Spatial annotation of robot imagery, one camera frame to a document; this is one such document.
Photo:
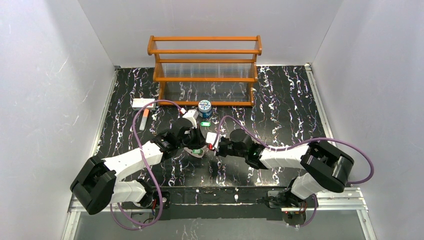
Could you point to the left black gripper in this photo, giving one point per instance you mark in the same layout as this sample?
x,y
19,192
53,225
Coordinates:
x,y
192,142

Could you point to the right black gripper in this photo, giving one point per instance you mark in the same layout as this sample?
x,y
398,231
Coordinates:
x,y
220,146

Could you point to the large silver carabiner keyring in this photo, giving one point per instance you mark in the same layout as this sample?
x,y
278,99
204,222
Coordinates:
x,y
188,150

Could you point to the green key tag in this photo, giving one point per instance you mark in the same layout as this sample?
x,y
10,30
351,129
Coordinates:
x,y
198,152
205,124

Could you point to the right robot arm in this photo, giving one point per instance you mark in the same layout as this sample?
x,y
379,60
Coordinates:
x,y
327,167

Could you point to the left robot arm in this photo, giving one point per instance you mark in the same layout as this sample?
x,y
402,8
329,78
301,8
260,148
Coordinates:
x,y
101,182

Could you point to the blue round jar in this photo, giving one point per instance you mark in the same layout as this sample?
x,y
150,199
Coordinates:
x,y
204,109

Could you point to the orange white tube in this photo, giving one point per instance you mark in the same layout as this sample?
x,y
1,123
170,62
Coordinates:
x,y
144,118

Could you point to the white red small box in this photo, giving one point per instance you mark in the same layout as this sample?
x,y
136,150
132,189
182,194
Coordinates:
x,y
139,103

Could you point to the orange wooden shelf rack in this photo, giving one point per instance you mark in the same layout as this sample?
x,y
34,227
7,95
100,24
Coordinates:
x,y
220,69

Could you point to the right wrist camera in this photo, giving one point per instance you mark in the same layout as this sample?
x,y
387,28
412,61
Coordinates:
x,y
211,140

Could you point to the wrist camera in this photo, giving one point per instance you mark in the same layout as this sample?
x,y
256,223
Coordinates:
x,y
192,115
211,140

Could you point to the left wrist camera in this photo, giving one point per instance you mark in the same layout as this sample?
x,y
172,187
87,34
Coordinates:
x,y
192,115

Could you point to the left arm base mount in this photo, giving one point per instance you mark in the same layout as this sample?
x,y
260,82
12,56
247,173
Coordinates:
x,y
155,200

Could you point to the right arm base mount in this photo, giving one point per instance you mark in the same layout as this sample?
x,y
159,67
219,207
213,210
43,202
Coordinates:
x,y
287,201

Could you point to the aluminium frame rail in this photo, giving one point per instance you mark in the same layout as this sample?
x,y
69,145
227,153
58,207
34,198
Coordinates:
x,y
351,199

